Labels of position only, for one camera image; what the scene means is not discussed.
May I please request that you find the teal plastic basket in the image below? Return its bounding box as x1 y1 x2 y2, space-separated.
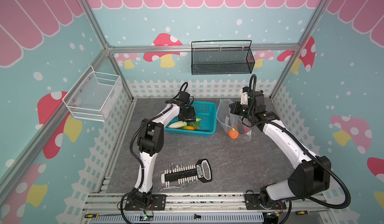
165 101 217 137

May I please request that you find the clear zip top bag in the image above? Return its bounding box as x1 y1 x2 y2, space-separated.
216 99 252 140

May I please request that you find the orange toy tomato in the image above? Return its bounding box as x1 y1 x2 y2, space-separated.
228 129 239 140

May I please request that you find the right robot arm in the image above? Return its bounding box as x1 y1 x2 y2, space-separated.
229 101 352 209

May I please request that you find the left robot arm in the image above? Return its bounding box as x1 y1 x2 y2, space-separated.
123 97 194 209

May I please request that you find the white green toy cabbage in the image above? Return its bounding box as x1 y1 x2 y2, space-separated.
168 121 188 129

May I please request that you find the black screwdriver bit set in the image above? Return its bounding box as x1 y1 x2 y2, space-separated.
161 159 213 188

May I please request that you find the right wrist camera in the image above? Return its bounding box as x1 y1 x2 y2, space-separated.
241 86 265 107

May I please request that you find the black wire wall basket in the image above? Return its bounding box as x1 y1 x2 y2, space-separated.
191 40 255 75

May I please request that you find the white wire wall basket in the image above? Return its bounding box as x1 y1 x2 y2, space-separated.
63 66 123 122

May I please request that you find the yellow handled screwdriver right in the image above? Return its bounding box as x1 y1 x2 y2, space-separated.
296 211 309 216

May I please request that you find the yellow handled screwdriver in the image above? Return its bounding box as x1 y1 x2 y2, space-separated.
296 211 309 216
84 214 120 219

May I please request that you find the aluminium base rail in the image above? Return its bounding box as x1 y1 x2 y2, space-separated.
78 191 336 224

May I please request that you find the yellow handled screwdriver left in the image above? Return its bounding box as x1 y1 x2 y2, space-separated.
84 214 120 219

